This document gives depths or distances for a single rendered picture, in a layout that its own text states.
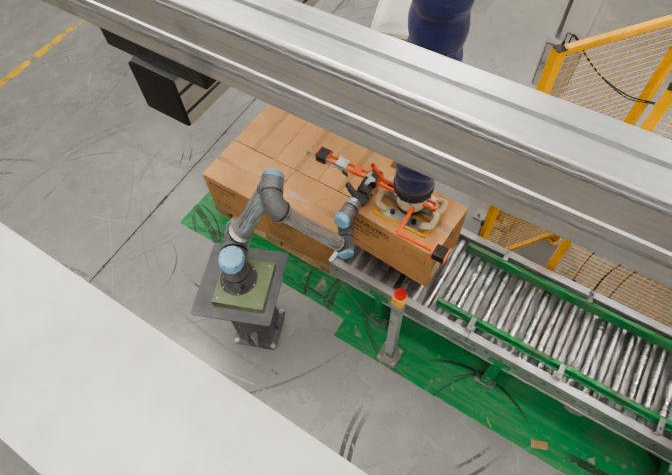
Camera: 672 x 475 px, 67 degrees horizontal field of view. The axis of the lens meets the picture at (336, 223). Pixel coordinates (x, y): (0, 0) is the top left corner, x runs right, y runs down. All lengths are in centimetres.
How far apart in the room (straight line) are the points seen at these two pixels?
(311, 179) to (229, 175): 63
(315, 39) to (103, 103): 517
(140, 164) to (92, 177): 43
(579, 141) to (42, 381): 52
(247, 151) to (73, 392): 372
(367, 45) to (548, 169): 25
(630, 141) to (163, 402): 48
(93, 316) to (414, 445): 330
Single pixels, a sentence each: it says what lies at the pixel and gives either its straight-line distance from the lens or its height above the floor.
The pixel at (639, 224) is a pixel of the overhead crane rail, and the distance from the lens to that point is 59.
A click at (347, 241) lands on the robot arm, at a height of 115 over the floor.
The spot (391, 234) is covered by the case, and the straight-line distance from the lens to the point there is 297.
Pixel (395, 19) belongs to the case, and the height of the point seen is 102.
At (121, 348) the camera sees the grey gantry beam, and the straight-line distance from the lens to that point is 44.
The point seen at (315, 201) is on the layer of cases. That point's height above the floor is 54.
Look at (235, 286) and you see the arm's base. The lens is 310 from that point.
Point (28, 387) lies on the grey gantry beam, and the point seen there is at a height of 322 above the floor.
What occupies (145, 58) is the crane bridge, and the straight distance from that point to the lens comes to 91.
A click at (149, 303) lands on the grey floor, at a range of 423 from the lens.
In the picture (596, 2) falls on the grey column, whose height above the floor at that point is 202.
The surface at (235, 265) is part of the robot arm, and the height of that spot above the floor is 107.
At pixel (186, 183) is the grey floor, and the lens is 475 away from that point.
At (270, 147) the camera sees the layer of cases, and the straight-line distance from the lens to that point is 409.
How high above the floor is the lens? 360
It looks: 58 degrees down
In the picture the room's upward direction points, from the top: 4 degrees counter-clockwise
